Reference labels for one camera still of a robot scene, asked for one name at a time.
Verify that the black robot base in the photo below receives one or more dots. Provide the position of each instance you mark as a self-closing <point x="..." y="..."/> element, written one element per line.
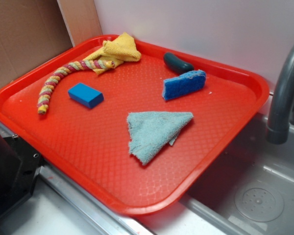
<point x="19" y="167"/>

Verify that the blue rectangular block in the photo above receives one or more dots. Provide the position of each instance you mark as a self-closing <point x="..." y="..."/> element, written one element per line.
<point x="86" y="95"/>

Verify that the light blue cloth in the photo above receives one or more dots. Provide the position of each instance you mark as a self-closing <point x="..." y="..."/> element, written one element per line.
<point x="151" y="131"/>

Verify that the red plastic tray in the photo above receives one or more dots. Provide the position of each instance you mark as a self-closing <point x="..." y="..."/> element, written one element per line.
<point x="91" y="145"/>

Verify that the blue sponge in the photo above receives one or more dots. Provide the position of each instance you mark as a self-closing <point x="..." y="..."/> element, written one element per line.
<point x="184" y="84"/>

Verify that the dark green toy cucumber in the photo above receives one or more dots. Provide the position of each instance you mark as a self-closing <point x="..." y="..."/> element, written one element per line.
<point x="176" y="64"/>

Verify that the yellow cloth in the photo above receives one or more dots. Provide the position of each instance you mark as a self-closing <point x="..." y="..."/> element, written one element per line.
<point x="112" y="54"/>

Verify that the grey sink basin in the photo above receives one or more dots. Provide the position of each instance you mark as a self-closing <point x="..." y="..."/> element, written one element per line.
<point x="249" y="187"/>

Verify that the grey faucet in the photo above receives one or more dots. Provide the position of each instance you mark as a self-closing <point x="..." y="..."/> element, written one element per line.
<point x="281" y="114"/>

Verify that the brown cardboard panel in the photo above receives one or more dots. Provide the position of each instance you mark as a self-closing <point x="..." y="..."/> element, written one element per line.
<point x="34" y="31"/>

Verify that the multicolour twisted rope toy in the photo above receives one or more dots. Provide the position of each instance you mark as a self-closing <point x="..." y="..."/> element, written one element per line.
<point x="50" y="84"/>

